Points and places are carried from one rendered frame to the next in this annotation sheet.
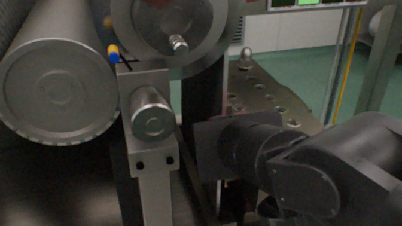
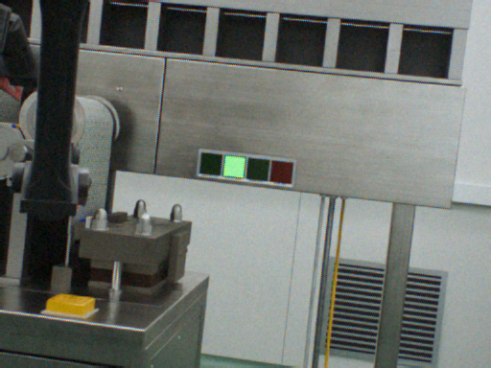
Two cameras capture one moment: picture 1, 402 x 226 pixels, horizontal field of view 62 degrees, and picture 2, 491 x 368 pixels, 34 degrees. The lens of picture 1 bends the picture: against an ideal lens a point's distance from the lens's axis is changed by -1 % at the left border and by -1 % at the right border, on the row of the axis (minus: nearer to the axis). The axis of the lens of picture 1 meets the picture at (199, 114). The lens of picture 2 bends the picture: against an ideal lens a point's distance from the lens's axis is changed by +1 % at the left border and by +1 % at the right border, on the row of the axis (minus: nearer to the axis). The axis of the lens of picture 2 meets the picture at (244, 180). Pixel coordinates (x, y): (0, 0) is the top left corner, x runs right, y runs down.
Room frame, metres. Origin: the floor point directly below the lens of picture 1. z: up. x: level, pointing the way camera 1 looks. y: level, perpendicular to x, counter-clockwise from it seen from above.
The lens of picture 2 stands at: (-1.12, -1.05, 1.26)
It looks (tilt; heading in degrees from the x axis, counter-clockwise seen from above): 3 degrees down; 23
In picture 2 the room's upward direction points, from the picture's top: 6 degrees clockwise
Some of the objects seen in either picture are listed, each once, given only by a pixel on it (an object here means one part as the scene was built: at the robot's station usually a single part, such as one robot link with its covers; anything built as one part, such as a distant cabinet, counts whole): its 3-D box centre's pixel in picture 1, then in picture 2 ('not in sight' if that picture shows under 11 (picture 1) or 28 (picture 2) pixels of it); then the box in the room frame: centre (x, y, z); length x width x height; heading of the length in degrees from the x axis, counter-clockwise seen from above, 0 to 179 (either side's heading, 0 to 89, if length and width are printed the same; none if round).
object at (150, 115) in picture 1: (152, 118); (18, 152); (0.25, 0.04, 1.18); 0.04 x 0.02 x 0.04; 105
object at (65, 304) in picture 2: not in sight; (71, 305); (0.16, -0.19, 0.91); 0.07 x 0.07 x 0.02; 15
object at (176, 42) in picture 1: (177, 45); not in sight; (0.30, 0.02, 1.23); 0.03 x 0.01 x 0.01; 15
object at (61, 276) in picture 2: (197, 173); (82, 266); (0.47, 0.00, 0.92); 0.28 x 0.04 x 0.04; 15
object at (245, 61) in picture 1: (246, 56); (176, 212); (0.71, -0.10, 1.05); 0.04 x 0.04 x 0.04
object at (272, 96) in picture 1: (253, 116); (141, 237); (0.54, -0.10, 1.00); 0.40 x 0.16 x 0.06; 15
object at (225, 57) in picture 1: (198, 84); (90, 188); (0.47, 0.00, 1.11); 0.23 x 0.01 x 0.18; 15
